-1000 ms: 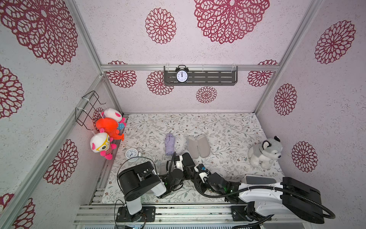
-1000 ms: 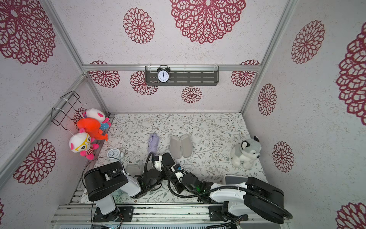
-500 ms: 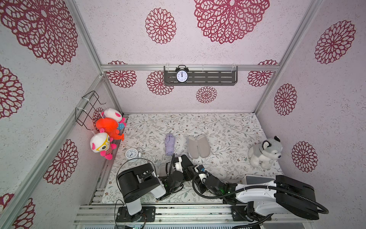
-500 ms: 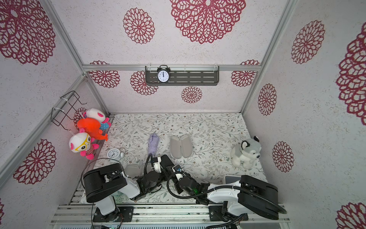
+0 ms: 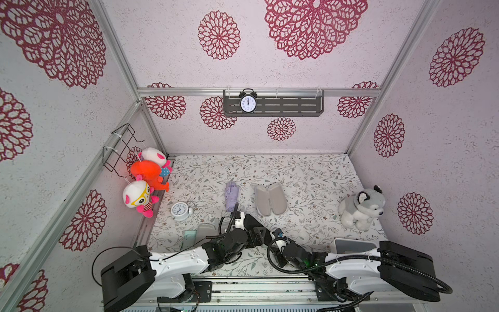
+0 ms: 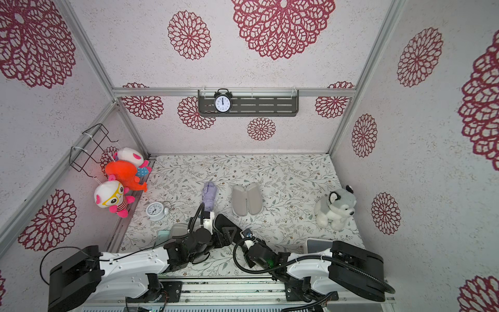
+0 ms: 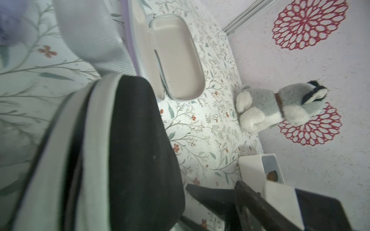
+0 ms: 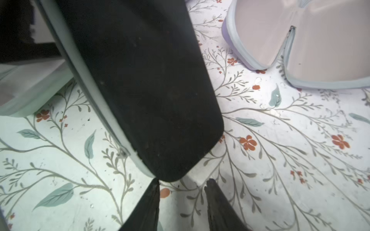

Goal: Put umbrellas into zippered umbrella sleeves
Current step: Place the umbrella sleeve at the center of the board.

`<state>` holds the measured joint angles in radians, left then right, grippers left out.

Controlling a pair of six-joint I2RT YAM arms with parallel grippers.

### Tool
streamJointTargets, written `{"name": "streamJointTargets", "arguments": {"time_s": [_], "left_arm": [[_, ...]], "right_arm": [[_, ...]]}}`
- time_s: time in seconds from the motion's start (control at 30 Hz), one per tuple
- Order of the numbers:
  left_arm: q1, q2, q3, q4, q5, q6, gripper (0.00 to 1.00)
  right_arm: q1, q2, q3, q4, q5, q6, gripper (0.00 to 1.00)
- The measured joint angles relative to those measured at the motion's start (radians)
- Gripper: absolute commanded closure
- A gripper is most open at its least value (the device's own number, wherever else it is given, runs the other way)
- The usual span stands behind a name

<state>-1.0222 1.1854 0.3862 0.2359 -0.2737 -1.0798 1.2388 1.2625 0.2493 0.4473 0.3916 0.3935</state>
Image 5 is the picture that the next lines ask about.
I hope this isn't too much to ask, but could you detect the black umbrella case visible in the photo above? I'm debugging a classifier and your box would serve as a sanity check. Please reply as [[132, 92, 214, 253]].
[[243, 214, 288, 268]]

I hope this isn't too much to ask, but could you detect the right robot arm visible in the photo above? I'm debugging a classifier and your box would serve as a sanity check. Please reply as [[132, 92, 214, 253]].
[[266, 231, 453, 309]]

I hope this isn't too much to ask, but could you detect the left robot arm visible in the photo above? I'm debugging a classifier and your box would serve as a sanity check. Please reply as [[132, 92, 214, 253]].
[[100, 212, 272, 311]]

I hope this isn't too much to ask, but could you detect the purple folded umbrella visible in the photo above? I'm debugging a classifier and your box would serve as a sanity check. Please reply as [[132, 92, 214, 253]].
[[224, 181, 240, 213]]

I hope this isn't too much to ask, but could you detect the green folded umbrella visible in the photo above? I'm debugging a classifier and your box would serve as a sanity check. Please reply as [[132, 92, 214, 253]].
[[181, 230, 198, 250]]

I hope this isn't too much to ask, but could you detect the grey tray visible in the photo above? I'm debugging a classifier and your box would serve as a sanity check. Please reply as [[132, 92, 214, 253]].
[[334, 238, 378, 254]]

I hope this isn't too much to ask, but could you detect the floral table mat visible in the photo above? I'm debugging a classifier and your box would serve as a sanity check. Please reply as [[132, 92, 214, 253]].
[[138, 153, 391, 278]]

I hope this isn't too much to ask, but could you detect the white alarm clock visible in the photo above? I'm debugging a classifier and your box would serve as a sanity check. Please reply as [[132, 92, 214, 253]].
[[170, 202, 193, 222]]

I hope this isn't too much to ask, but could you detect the husky plush toy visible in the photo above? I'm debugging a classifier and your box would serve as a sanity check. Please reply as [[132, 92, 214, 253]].
[[338, 185, 386, 231]]

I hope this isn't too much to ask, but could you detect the white plush with glasses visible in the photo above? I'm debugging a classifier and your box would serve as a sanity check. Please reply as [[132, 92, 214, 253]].
[[123, 178, 159, 218]]

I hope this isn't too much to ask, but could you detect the orange plush toy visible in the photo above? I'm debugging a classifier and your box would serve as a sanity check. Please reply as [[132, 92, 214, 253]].
[[130, 160, 170, 192]]

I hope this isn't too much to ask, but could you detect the white pink plush top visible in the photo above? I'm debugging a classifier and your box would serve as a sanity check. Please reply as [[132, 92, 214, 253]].
[[139, 148, 172, 178]]

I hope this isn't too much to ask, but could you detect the black alarm clock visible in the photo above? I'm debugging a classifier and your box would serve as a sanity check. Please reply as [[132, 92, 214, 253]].
[[239, 88, 258, 113]]

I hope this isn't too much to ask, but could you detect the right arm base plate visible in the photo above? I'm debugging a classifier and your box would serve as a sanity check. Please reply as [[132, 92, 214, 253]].
[[314, 281, 347, 303]]

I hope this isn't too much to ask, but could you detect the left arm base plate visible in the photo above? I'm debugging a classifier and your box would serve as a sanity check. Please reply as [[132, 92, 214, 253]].
[[157, 280, 213, 304]]

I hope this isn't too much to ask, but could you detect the grey wall shelf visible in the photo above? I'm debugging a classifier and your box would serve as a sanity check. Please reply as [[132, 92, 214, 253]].
[[222, 89, 324, 118]]

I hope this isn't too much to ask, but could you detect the black wire rack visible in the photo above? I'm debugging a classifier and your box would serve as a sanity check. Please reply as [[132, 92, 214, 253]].
[[101, 123, 144, 178]]

